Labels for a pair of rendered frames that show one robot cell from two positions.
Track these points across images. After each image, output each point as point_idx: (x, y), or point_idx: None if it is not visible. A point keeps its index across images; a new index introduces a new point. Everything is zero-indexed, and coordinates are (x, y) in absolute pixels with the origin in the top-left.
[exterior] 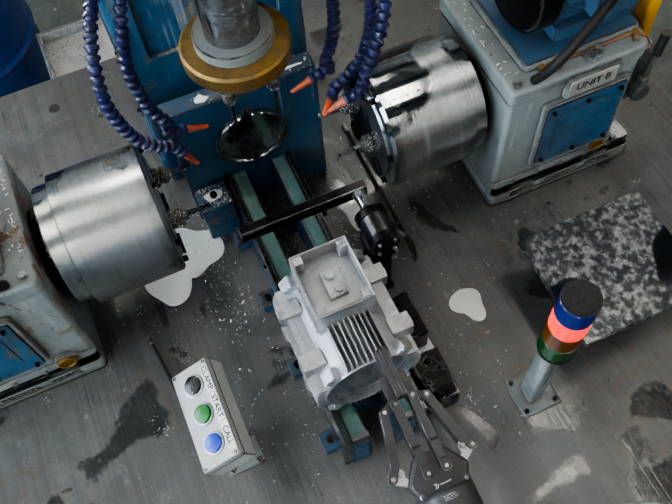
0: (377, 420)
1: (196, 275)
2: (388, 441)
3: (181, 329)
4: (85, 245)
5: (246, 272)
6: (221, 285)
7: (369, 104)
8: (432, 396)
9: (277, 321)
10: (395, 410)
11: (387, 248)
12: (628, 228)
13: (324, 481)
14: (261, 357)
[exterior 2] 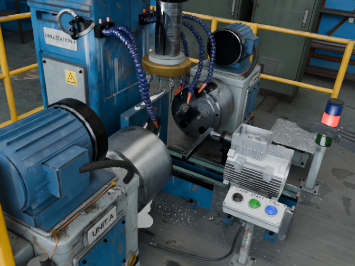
0: None
1: (148, 210)
2: (351, 142)
3: (162, 233)
4: (141, 162)
5: (169, 200)
6: (163, 209)
7: (199, 97)
8: (344, 127)
9: (201, 209)
10: (341, 134)
11: None
12: (288, 125)
13: (283, 252)
14: (209, 225)
